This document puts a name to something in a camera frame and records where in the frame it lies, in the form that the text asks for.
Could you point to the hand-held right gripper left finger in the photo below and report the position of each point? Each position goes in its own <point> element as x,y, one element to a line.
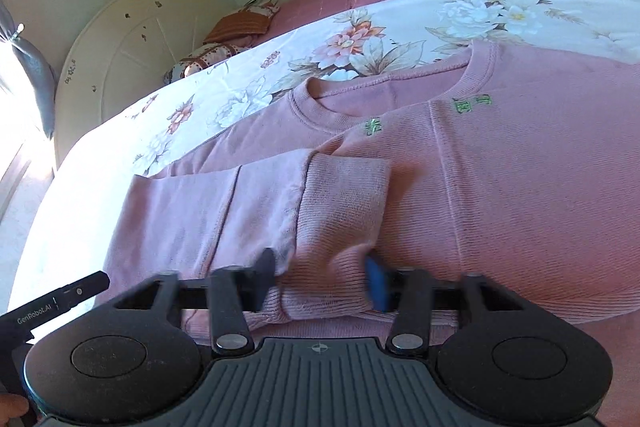
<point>265,279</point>

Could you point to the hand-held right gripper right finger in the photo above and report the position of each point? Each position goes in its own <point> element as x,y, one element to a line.
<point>377,282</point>

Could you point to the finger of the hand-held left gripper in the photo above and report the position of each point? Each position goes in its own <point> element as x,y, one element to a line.
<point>82,289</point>

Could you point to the pink knit sweater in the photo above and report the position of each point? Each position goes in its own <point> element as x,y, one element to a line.
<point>500,207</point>

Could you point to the person's left hand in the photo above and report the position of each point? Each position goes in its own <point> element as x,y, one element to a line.
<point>12,406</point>

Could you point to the grey curtain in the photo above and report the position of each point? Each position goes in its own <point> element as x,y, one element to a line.
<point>35,72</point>

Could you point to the brown patterned pillow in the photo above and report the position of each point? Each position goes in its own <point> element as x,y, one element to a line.
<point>200,59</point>

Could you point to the cream round headboard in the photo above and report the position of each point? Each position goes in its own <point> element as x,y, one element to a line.
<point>130,47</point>

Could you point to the brown striped pillow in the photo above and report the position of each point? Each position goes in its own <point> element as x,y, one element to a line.
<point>240,24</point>

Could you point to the floral bed sheet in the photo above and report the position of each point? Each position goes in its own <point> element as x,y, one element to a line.
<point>400,22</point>

